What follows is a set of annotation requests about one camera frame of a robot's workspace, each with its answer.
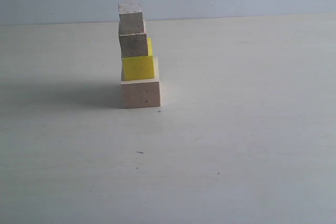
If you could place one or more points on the yellow cube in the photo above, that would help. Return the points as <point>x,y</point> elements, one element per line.
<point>140,67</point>

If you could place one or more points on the large light wooden cube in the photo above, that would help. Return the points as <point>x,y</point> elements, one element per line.
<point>142,93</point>

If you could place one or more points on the medium wooden cube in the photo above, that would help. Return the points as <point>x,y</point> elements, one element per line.
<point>133,45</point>

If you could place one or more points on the small pale wooden cube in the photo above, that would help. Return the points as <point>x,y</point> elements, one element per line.
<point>130,18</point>

